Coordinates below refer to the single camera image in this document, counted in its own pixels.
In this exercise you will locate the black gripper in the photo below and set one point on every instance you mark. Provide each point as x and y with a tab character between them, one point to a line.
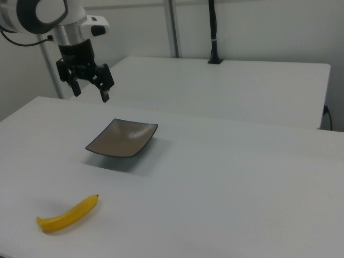
76	55

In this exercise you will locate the yellow banana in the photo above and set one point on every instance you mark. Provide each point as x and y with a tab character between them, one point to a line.
68	215

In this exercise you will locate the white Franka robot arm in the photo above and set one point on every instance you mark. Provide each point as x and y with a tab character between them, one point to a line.
16	16

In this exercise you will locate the square brown ceramic plate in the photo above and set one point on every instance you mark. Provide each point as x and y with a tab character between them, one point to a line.
122	138

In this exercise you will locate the white side table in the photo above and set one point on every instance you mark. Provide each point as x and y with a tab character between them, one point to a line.
215	88

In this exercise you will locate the grey aluminium frame post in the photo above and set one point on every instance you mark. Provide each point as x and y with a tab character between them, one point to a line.
52	75
172	27

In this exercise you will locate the black camera stand pole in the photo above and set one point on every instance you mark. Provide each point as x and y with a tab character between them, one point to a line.
213	32

